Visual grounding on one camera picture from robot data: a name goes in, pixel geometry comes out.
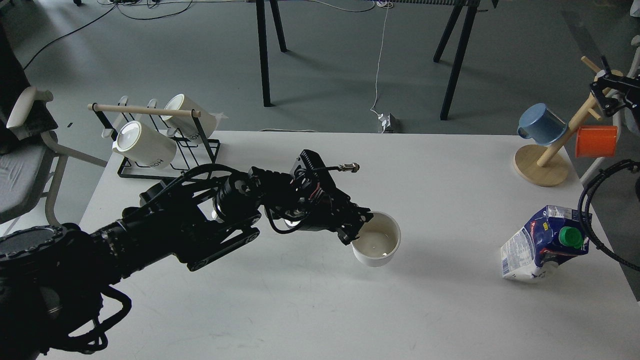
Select black floor cable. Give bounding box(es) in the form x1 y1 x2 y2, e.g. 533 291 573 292
22 0 193 71

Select black wire mug rack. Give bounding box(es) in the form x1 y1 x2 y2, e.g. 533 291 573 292
87 93 227 180

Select white power cable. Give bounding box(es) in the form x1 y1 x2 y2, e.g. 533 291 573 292
310 0 396 117

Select white mug rack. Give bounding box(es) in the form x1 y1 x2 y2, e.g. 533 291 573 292
161 93 218 144
112 120 178 169

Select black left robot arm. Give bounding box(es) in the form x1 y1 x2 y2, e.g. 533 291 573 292
0 149 374 360

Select black table legs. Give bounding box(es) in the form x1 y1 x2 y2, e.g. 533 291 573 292
432 0 480 121
254 0 288 108

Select wooden mug tree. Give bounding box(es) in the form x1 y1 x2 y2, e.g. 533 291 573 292
513 56 624 187

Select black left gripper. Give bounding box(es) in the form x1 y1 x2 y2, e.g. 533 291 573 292
260 149 374 246

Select blue white milk carton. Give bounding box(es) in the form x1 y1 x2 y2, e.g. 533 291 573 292
500 205 590 283

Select orange mug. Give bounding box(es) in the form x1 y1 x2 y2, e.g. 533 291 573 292
574 125 618 158

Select black table legs left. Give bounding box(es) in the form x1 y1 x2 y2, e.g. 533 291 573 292
254 0 288 108

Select white mug rear rack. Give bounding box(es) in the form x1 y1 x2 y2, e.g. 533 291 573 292
161 93 218 144

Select black table legs right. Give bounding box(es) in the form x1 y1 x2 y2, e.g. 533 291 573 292
432 0 480 121

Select blue mug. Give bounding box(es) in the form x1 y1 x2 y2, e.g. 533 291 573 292
516 103 569 146

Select white mug black handle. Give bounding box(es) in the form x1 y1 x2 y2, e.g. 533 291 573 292
351 211 402 268

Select white power strip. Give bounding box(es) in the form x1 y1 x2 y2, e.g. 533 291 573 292
378 112 398 133

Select white mug front rack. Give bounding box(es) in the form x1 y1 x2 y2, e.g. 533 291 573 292
112 120 178 169

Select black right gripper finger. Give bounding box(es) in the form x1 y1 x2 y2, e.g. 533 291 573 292
589 55 640 119

